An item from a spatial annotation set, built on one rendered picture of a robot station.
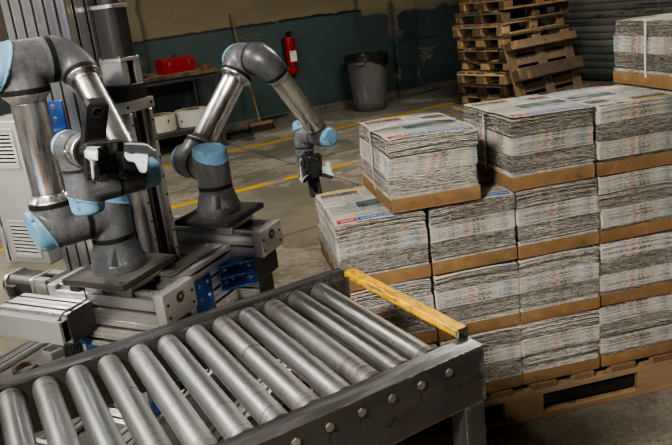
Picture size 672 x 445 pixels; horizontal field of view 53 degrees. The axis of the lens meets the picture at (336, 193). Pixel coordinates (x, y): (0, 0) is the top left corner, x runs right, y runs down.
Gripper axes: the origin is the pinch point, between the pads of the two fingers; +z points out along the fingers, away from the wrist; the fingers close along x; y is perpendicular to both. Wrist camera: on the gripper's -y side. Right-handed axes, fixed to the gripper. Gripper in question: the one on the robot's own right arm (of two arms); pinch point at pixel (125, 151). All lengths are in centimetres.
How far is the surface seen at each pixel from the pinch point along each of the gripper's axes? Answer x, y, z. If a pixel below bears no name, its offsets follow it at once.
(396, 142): -88, 9, -16
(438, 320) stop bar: -48, 36, 37
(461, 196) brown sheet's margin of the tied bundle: -107, 26, -7
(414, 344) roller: -40, 39, 37
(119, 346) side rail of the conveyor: 0.2, 44.0, -12.0
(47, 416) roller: 20, 47, 3
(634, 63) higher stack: -184, -12, 4
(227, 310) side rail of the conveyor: -24.5, 41.1, -8.0
